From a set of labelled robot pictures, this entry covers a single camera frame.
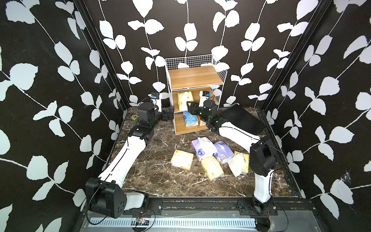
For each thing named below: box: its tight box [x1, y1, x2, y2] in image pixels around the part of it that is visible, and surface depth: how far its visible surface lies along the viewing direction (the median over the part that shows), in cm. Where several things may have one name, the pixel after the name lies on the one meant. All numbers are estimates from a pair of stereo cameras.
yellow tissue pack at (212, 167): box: [200, 156, 225, 182], surface depth 86 cm
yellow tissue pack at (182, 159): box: [171, 149, 194, 171], surface depth 90 cm
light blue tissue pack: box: [183, 111, 199, 127], surface depth 108 cm
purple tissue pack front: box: [191, 136, 218, 162], surface depth 92 cm
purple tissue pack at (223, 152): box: [213, 140, 235, 164], surface depth 92 cm
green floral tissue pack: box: [177, 90, 194, 111], surface depth 87 cm
